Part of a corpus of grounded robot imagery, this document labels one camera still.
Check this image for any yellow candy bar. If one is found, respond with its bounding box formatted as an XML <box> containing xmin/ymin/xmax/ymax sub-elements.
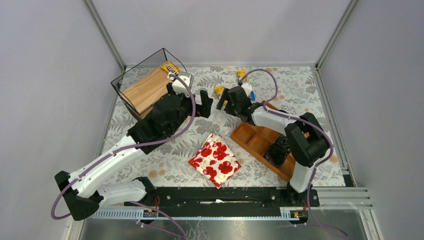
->
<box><xmin>213</xmin><ymin>85</ymin><xmax>225</xmax><ymax>101</ymax></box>
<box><xmin>236</xmin><ymin>69</ymin><xmax>248</xmax><ymax>85</ymax></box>

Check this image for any yellow m&m candy bag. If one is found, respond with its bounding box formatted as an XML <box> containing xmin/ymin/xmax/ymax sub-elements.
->
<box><xmin>160</xmin><ymin>61</ymin><xmax>182</xmax><ymax>75</ymax></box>

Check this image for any blue m&m candy bag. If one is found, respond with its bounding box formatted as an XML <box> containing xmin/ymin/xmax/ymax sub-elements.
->
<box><xmin>249</xmin><ymin>91</ymin><xmax>256</xmax><ymax>101</ymax></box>

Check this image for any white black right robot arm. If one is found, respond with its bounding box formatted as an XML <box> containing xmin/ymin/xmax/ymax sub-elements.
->
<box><xmin>216</xmin><ymin>86</ymin><xmax>334</xmax><ymax>193</ymax></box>

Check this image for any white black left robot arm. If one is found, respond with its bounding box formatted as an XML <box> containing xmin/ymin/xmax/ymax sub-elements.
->
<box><xmin>50</xmin><ymin>84</ymin><xmax>213</xmax><ymax>221</ymax></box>

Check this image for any red poppy folded cloth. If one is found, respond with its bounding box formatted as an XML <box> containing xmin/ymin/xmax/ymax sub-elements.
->
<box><xmin>188</xmin><ymin>133</ymin><xmax>242</xmax><ymax>189</ymax></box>

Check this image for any floral patterned table mat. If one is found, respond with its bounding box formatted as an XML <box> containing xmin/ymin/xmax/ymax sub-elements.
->
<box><xmin>103</xmin><ymin>66</ymin><xmax>346</xmax><ymax>187</ymax></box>

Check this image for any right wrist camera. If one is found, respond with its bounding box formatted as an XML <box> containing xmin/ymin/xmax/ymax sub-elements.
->
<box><xmin>241</xmin><ymin>81</ymin><xmax>253</xmax><ymax>99</ymax></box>

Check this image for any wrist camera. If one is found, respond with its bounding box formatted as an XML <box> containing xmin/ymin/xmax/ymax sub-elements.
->
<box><xmin>241</xmin><ymin>81</ymin><xmax>253</xmax><ymax>99</ymax></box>
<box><xmin>167</xmin><ymin>72</ymin><xmax>194</xmax><ymax>98</ymax></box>

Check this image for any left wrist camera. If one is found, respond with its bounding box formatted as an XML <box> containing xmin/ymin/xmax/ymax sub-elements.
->
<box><xmin>167</xmin><ymin>72</ymin><xmax>194</xmax><ymax>98</ymax></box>

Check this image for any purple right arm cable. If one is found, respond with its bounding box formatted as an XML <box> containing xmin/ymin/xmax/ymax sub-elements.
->
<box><xmin>240</xmin><ymin>68</ymin><xmax>349</xmax><ymax>239</ymax></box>

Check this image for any black wire wooden shelf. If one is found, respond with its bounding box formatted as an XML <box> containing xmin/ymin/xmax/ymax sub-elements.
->
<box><xmin>111</xmin><ymin>48</ymin><xmax>187</xmax><ymax>120</ymax></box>

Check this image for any black coiled cable roll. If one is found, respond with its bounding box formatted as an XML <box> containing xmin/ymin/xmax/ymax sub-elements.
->
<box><xmin>264</xmin><ymin>142</ymin><xmax>288</xmax><ymax>168</ymax></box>

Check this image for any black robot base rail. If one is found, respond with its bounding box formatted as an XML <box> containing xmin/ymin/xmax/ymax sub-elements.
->
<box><xmin>139</xmin><ymin>184</ymin><xmax>320</xmax><ymax>218</ymax></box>

